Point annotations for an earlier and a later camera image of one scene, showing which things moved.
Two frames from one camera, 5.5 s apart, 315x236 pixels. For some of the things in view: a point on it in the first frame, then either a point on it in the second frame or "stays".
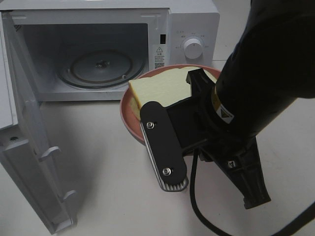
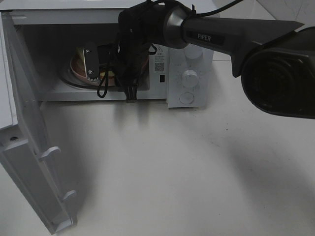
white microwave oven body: x=90 y=50 stays
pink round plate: x=129 y=114 → x=78 y=71
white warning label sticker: x=160 y=56 stays
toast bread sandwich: x=165 y=89 → x=79 y=54
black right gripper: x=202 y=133 → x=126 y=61
